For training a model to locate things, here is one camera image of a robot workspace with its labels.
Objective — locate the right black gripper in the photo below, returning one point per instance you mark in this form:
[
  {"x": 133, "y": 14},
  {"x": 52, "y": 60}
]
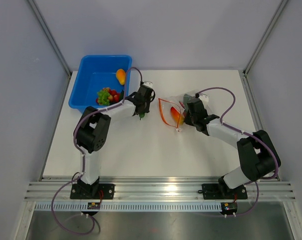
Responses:
[{"x": 187, "y": 119}]

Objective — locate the yellow orange fake mango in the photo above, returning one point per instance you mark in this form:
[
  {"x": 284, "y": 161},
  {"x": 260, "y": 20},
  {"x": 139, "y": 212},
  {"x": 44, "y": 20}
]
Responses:
[{"x": 121, "y": 76}]

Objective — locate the left small circuit board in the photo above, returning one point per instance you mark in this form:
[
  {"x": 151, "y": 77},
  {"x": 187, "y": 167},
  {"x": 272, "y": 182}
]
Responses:
[{"x": 94, "y": 205}]

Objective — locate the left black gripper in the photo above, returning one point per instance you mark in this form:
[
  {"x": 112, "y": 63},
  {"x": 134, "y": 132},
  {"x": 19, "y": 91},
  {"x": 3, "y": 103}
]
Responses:
[{"x": 146, "y": 109}]

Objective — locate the green fake lettuce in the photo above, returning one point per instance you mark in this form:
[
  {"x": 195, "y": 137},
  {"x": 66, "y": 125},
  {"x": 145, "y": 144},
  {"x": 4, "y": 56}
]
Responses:
[{"x": 103, "y": 97}]

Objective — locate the right aluminium corner post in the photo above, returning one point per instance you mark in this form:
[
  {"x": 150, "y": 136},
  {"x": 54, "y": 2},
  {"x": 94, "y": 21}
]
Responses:
[{"x": 265, "y": 36}]

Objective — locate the aluminium front rail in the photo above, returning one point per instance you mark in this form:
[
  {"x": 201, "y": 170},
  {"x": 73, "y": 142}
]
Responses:
[{"x": 157, "y": 189}]

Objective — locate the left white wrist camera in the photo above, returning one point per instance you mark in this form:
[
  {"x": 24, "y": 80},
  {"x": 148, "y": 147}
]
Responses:
[{"x": 148, "y": 84}]

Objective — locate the grey fake fish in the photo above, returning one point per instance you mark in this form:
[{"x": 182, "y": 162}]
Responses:
[{"x": 187, "y": 97}]

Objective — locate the red fake strawberry bunch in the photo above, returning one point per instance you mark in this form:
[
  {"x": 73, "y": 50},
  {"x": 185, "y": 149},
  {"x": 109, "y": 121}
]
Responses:
[{"x": 114, "y": 97}]

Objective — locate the blue plastic bin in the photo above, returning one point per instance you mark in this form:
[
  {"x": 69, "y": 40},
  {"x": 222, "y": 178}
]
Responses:
[{"x": 95, "y": 73}]

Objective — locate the aluminium rail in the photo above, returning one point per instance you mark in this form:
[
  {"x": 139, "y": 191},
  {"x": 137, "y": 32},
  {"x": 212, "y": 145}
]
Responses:
[
  {"x": 273, "y": 175},
  {"x": 157, "y": 189}
]

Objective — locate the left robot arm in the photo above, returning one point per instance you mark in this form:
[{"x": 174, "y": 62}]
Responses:
[{"x": 90, "y": 136}]

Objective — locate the dark green fake leaf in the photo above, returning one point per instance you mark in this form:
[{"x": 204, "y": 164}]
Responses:
[{"x": 122, "y": 96}]

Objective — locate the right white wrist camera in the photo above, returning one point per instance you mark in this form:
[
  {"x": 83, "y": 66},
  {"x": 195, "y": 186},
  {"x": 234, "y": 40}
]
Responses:
[{"x": 203, "y": 97}]

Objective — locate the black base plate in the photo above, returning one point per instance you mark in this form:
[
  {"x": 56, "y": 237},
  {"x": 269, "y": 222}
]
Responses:
[
  {"x": 103, "y": 191},
  {"x": 216, "y": 192}
]

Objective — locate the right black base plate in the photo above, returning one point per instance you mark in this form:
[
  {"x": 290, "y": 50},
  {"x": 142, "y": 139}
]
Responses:
[{"x": 216, "y": 192}]

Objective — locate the white slotted cable duct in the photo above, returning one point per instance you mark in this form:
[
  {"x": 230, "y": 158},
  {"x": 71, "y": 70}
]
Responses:
[{"x": 131, "y": 207}]

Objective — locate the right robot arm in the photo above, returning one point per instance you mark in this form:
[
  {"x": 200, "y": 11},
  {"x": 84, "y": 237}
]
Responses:
[{"x": 256, "y": 152}]

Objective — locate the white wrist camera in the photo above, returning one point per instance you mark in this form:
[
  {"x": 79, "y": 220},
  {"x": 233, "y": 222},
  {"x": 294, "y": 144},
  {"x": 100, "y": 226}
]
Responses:
[
  {"x": 148, "y": 84},
  {"x": 203, "y": 97}
]

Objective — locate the small circuit board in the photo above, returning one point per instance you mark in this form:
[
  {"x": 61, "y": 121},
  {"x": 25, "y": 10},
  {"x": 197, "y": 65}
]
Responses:
[
  {"x": 229, "y": 208},
  {"x": 94, "y": 205}
]

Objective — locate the left aluminium corner post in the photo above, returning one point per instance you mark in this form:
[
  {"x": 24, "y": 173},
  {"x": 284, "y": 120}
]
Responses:
[{"x": 49, "y": 36}]

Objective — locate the clear zip top bag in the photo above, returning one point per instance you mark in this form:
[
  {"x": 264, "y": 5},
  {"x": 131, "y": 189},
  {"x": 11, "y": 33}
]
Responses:
[{"x": 166, "y": 103}]

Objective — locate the green fake chili pepper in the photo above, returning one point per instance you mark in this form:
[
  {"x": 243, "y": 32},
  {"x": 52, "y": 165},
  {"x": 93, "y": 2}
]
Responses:
[{"x": 141, "y": 116}]

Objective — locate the aluminium corner post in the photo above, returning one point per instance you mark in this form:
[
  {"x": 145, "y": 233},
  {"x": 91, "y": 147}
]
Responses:
[
  {"x": 265, "y": 36},
  {"x": 49, "y": 36}
]

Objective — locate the right side aluminium rail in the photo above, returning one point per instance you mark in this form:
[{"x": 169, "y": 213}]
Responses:
[{"x": 273, "y": 175}]

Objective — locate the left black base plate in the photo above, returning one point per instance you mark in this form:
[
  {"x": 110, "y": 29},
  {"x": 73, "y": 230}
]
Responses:
[{"x": 103, "y": 191}]

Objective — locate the right small circuit board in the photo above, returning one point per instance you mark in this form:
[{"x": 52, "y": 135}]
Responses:
[{"x": 229, "y": 208}]

